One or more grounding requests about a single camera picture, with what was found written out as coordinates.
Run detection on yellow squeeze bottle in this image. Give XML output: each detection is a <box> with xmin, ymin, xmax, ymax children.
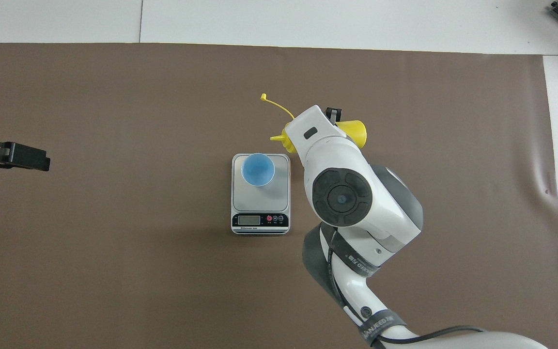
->
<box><xmin>261</xmin><ymin>94</ymin><xmax>367</xmax><ymax>150</ymax></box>

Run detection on silver digital kitchen scale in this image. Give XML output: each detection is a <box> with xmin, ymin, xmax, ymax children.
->
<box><xmin>231</xmin><ymin>153</ymin><xmax>291</xmax><ymax>236</ymax></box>

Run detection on light blue paper cup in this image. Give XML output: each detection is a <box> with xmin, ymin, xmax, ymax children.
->
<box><xmin>241</xmin><ymin>153</ymin><xmax>275</xmax><ymax>187</ymax></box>

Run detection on brown table mat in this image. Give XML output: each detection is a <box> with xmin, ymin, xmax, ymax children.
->
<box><xmin>0</xmin><ymin>43</ymin><xmax>558</xmax><ymax>349</ymax></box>

